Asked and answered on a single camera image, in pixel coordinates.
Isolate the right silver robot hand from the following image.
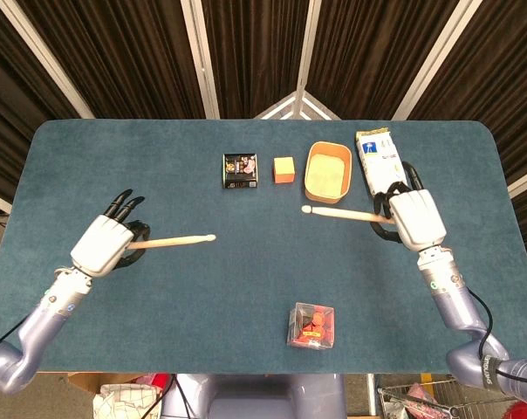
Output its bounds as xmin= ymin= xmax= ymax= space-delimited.
xmin=370 ymin=161 xmax=448 ymax=253

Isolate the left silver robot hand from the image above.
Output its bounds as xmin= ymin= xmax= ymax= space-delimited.
xmin=70 ymin=189 xmax=152 ymax=278

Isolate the wooden drumstick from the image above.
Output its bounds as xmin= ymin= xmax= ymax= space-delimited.
xmin=127 ymin=234 xmax=217 ymax=251
xmin=300 ymin=204 xmax=398 ymax=226

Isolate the white wet wipes pack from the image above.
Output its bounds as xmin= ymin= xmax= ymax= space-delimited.
xmin=354 ymin=127 xmax=411 ymax=197

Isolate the brown paper bowl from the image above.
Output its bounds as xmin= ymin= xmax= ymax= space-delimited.
xmin=304 ymin=141 xmax=354 ymax=205

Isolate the blue velvet table cloth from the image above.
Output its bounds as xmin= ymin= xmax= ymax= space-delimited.
xmin=0 ymin=118 xmax=527 ymax=375

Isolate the cardboard box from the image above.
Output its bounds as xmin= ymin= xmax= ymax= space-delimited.
xmin=66 ymin=373 xmax=160 ymax=396

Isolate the orange wooden cube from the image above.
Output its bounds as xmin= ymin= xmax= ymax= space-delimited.
xmin=272 ymin=156 xmax=296 ymax=184

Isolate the clear plastic capsule box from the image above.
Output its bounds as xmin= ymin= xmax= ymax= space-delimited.
xmin=286 ymin=301 xmax=336 ymax=353

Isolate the black tin can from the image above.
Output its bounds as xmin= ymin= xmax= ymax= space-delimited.
xmin=222 ymin=152 xmax=259 ymax=189

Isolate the white checked cloth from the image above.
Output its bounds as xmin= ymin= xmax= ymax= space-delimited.
xmin=92 ymin=382 xmax=162 ymax=419

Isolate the dark brown curtain panel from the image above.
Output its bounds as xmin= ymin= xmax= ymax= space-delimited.
xmin=201 ymin=0 xmax=311 ymax=120
xmin=0 ymin=0 xmax=84 ymax=206
xmin=309 ymin=0 xmax=461 ymax=121
xmin=409 ymin=0 xmax=527 ymax=184
xmin=17 ymin=0 xmax=206 ymax=120

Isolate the grey-blue robot torso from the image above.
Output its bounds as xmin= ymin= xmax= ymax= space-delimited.
xmin=161 ymin=373 xmax=347 ymax=419

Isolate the red plastic object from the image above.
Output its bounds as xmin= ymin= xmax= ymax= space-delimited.
xmin=498 ymin=401 xmax=527 ymax=419

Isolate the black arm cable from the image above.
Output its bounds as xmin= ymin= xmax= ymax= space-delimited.
xmin=0 ymin=313 xmax=29 ymax=355
xmin=463 ymin=286 xmax=527 ymax=388

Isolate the white partition frame post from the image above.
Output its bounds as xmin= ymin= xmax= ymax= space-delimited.
xmin=392 ymin=0 xmax=485 ymax=121
xmin=294 ymin=0 xmax=324 ymax=95
xmin=0 ymin=0 xmax=95 ymax=120
xmin=179 ymin=0 xmax=221 ymax=120

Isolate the metal wire basket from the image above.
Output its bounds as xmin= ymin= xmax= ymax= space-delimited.
xmin=376 ymin=378 xmax=524 ymax=419

